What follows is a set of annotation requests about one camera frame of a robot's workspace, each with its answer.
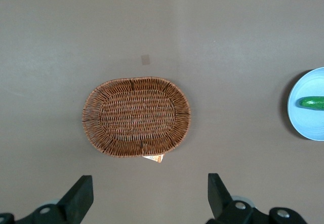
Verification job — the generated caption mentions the orange paper basket tag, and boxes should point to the orange paper basket tag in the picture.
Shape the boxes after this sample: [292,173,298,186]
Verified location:
[141,154,165,164]

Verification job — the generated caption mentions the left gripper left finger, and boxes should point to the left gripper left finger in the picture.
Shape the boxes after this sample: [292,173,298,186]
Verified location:
[15,175,95,224]

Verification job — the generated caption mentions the green cucumber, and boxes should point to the green cucumber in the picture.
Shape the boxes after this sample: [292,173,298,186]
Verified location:
[299,96,324,111]

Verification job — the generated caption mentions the light blue round plate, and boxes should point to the light blue round plate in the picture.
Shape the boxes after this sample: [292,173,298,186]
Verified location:
[287,66,324,141]

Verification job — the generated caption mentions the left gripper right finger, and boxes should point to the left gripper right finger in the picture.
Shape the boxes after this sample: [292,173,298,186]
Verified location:
[207,173,257,224]

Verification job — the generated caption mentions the brown wicker oval basket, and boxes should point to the brown wicker oval basket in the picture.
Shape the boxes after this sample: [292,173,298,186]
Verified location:
[82,76,191,158]

